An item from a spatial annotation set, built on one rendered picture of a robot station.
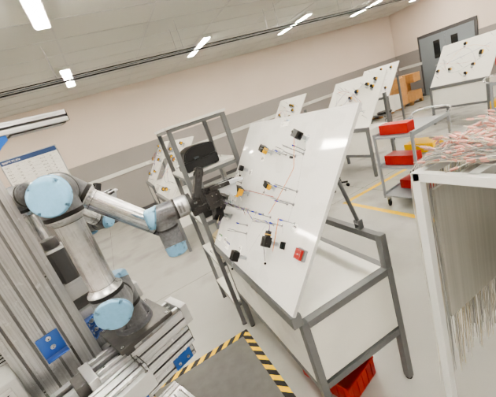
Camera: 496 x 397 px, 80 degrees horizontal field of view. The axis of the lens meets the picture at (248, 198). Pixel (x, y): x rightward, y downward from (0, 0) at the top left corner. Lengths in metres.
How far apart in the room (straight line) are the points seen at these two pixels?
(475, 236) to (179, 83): 8.52
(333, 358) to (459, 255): 0.78
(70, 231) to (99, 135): 7.82
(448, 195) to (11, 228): 1.55
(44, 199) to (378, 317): 1.61
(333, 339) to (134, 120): 7.98
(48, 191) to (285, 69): 10.18
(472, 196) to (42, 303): 1.67
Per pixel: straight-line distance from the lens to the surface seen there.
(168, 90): 9.15
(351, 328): 1.73
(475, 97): 8.06
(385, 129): 4.04
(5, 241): 1.32
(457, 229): 1.39
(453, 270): 1.43
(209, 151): 2.46
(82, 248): 1.05
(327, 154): 1.49
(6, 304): 1.36
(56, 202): 1.00
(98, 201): 1.15
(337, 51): 12.40
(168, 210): 1.02
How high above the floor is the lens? 1.81
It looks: 17 degrees down
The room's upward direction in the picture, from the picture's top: 19 degrees counter-clockwise
